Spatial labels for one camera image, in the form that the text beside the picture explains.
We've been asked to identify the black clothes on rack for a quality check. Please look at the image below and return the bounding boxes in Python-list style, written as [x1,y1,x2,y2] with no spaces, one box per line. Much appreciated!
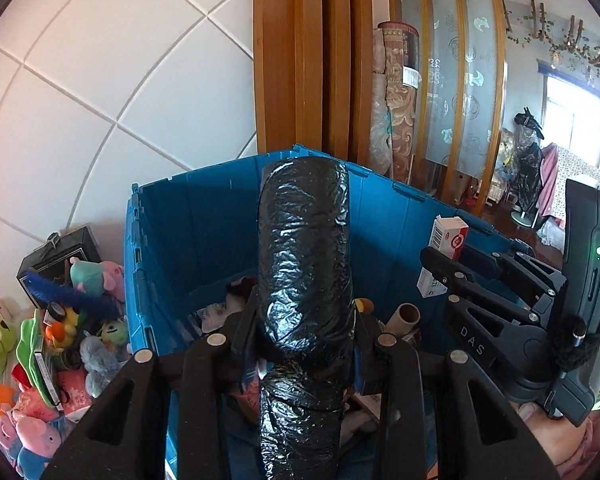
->
[510,107,546,211]

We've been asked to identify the grey plush toy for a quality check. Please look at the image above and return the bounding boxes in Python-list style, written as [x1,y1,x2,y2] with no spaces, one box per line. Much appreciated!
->
[80,335,123,398]

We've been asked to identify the blue plastic crate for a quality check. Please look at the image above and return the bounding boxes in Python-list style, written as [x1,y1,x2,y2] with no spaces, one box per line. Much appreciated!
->
[125,144,526,480]

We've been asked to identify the person's right hand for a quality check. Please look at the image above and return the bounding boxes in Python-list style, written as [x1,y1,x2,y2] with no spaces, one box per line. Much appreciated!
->
[515,400,600,480]

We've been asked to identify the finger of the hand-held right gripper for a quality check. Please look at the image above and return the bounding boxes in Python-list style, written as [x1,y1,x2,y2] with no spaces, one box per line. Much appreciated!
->
[419,246,567,312]
[444,292,556,398]

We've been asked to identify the green monster plush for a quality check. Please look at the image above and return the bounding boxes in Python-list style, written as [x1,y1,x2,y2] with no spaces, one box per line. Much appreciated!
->
[96,320,131,348]

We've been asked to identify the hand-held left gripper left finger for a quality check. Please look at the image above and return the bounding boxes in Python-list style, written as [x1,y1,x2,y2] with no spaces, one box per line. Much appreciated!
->
[52,287,266,480]

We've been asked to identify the pink dressed pig plush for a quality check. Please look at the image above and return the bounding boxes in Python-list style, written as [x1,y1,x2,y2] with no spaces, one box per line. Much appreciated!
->
[0,407,63,453]

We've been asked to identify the blue dressed pig plush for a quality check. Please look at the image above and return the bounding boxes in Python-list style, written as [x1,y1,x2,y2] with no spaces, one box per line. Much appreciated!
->
[12,442,56,478]

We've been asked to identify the teal pink plush toy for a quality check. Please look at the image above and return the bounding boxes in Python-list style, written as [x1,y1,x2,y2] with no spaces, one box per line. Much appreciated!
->
[70,257,126,303]

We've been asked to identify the hanging vine decoration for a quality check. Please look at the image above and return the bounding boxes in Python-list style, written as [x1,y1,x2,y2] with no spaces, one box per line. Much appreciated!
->
[500,0,600,81]

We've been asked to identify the black plastic roll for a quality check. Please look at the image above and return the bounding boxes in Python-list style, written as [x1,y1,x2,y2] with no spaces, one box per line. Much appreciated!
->
[256,156,356,480]

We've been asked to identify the blue feather duster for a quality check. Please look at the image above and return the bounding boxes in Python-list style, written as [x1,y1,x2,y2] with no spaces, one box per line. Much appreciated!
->
[19,270,121,317]

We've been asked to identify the window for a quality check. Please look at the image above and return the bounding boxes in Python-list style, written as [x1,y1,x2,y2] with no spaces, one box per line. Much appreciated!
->
[537,60,600,171]

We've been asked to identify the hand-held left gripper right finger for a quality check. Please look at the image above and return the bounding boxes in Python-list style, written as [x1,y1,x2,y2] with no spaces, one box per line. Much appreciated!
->
[352,302,553,480]

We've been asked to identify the white box with red dot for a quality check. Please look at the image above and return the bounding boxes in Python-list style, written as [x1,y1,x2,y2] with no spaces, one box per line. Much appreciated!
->
[416,216,469,297]

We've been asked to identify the frosted glass partition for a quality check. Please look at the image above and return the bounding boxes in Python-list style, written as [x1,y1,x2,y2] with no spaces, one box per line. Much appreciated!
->
[375,0,509,217]

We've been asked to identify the wooden door frame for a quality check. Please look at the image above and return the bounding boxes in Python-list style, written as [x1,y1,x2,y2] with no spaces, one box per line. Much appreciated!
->
[252,0,381,161]

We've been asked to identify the white lint roller tube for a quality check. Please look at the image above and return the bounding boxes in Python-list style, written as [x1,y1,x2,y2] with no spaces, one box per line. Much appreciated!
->
[385,302,422,341]

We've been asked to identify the black box with latch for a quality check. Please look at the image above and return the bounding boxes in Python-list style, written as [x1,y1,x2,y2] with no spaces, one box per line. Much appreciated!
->
[16,224,102,306]

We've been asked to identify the pink box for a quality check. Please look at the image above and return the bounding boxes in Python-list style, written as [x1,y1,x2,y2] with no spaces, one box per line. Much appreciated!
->
[57,367,95,415]

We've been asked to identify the orange yellow plush toy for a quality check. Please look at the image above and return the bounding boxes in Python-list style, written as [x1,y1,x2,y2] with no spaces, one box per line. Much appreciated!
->
[44,305,83,353]

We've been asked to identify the green plush cloth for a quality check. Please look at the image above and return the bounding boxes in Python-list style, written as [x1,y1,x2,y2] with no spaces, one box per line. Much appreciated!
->
[17,309,61,408]

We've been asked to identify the orange dressed pig plush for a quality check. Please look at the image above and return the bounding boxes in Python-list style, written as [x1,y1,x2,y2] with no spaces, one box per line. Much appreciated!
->
[0,382,18,418]

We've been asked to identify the small white red box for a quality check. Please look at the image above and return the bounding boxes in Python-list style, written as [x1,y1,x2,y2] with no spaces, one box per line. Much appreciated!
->
[0,297,22,326]

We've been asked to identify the rolled patterned carpet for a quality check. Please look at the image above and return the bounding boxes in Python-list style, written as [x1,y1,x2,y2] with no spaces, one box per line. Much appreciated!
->
[369,21,421,183]

